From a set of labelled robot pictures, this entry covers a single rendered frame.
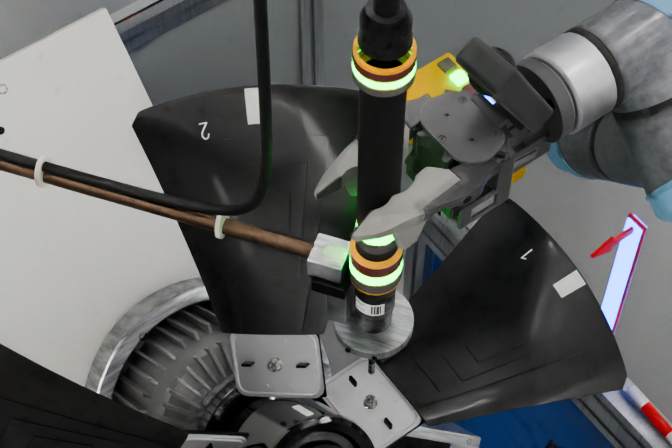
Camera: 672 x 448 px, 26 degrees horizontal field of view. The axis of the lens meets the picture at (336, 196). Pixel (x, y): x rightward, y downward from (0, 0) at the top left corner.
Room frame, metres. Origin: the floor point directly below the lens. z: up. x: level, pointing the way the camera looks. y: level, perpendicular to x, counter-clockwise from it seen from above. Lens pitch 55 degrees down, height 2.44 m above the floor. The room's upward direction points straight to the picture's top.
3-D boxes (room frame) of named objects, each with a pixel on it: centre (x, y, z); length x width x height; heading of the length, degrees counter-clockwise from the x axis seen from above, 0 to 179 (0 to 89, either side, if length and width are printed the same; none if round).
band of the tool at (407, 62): (0.65, -0.03, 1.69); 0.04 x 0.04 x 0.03
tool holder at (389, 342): (0.65, -0.02, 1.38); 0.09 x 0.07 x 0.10; 71
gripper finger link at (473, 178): (0.66, -0.09, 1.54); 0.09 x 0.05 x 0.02; 137
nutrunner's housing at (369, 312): (0.65, -0.03, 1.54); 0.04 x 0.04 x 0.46
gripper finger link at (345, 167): (0.67, -0.02, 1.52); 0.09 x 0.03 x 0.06; 116
